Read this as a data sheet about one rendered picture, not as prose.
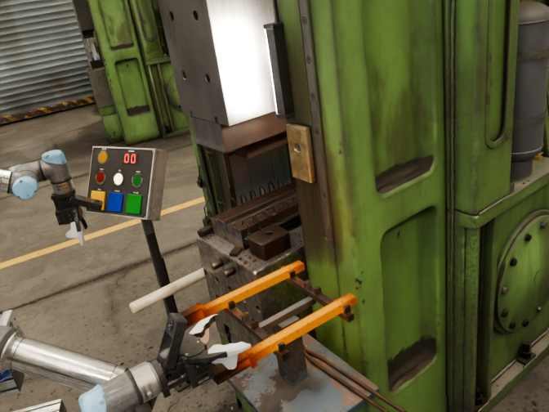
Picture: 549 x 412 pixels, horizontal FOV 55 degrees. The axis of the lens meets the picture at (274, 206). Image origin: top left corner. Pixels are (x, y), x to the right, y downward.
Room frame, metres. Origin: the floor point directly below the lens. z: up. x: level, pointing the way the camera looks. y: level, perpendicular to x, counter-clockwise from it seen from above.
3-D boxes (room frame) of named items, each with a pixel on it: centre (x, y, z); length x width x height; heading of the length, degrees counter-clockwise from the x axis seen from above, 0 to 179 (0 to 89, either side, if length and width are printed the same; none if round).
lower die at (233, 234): (1.79, 0.01, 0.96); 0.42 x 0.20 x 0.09; 124
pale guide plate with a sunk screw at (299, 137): (1.49, -0.10, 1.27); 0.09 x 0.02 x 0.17; 34
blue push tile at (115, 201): (1.98, 0.63, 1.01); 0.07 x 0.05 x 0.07; 59
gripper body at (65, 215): (1.85, 0.77, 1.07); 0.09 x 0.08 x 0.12; 99
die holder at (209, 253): (1.75, -0.03, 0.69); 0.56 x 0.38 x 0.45; 124
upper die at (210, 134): (1.79, 0.01, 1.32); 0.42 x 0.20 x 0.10; 124
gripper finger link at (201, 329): (1.01, 0.20, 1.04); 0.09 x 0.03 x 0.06; 157
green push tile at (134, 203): (1.93, 0.54, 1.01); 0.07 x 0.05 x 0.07; 59
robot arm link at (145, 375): (0.87, 0.32, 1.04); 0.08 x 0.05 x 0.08; 31
